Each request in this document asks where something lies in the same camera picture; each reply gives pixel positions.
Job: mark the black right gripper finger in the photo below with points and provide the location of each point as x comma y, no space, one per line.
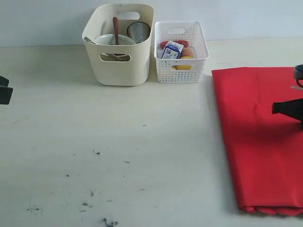
291,108

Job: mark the red table cloth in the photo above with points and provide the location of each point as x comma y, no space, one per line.
264,150

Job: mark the silver table knife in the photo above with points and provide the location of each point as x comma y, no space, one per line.
112,56

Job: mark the white ceramic bowl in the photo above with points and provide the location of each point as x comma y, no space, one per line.
109,39

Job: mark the brown egg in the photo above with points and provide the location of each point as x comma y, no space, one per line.
187,52

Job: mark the yellow lemon piece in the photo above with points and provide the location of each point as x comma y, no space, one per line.
182,67

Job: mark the dark wooden spoon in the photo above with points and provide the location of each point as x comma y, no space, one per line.
116,32

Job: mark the blue white milk carton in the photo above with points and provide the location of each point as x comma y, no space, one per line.
172,50

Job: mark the stainless steel cup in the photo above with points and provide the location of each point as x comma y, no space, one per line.
139,32

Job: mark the red sausage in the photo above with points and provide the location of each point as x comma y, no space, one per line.
182,42

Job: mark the cream plastic bin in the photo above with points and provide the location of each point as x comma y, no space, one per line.
134,69

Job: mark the white perforated plastic basket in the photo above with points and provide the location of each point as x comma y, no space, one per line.
190,31

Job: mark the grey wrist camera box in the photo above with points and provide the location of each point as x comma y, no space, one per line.
298,72

